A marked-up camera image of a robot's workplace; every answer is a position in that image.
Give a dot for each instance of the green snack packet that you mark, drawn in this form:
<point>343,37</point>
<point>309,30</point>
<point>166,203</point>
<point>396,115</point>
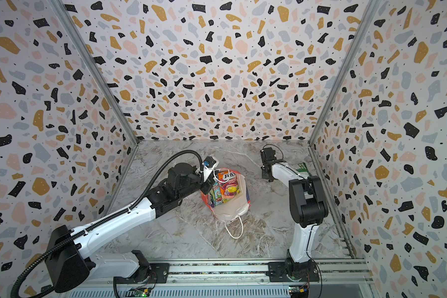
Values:
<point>302,169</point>

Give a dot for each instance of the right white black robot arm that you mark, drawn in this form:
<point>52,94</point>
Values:
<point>308,208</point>

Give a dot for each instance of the teal mint candy packet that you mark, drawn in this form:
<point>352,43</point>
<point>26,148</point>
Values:
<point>215,195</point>

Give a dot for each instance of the green circuit board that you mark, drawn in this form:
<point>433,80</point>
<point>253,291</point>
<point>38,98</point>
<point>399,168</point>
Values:
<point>140,292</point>
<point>299,291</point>

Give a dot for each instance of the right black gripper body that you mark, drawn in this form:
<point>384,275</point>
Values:
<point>262,167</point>

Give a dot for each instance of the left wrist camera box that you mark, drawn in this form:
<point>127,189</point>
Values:
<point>210,163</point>

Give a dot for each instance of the left green circuit board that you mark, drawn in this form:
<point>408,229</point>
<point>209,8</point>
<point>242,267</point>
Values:
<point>140,292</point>

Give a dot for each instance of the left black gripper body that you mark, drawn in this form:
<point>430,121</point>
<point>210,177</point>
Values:
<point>207,187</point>

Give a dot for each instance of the orange fruits candy packet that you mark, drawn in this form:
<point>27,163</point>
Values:
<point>228,183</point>

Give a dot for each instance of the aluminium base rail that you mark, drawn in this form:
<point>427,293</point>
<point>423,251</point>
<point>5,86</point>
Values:
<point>339,278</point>

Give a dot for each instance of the red paper gift bag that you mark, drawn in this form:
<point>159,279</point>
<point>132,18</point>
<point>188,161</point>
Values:
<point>232,210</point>

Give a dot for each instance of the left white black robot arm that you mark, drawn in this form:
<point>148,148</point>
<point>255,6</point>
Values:
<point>80,260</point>

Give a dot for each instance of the right green circuit board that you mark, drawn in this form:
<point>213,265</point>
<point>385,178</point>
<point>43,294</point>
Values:
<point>299,291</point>

